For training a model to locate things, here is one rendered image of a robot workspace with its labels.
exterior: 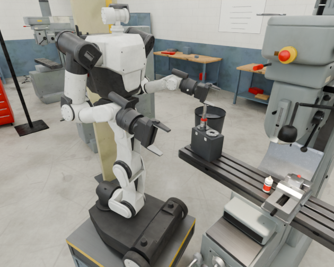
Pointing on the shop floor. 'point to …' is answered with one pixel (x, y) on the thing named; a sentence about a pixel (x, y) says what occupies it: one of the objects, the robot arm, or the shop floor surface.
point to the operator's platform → (108, 259)
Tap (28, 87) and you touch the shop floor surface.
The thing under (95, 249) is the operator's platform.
